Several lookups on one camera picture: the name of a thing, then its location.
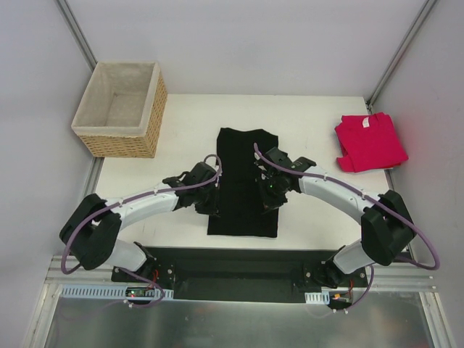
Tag right aluminium frame post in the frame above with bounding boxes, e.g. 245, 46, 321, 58
365, 0, 439, 113

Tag red t shirt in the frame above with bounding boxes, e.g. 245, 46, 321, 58
334, 112, 409, 173

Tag front aluminium rail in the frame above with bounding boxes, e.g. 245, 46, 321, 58
45, 256, 439, 292

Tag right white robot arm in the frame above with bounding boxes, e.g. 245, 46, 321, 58
254, 147, 416, 289

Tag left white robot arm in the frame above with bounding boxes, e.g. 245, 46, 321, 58
59, 162, 222, 282

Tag wicker basket with liner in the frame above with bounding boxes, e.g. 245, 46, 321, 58
72, 61, 167, 158

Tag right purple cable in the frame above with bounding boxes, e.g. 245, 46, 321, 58
252, 142, 442, 316

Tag aluminium frame post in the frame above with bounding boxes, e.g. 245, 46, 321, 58
54, 0, 97, 71
365, 0, 439, 113

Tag left slotted cable duct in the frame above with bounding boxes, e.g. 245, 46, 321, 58
61, 285, 174, 301

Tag slotted cable duct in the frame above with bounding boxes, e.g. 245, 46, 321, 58
304, 291, 330, 305
61, 285, 174, 301

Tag left aluminium frame post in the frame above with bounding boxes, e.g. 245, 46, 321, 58
54, 0, 97, 71

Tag right slotted cable duct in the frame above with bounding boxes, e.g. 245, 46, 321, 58
304, 291, 330, 305

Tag black t shirt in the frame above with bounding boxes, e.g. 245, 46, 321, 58
207, 128, 278, 239

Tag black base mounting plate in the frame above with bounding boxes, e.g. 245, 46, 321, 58
110, 248, 374, 302

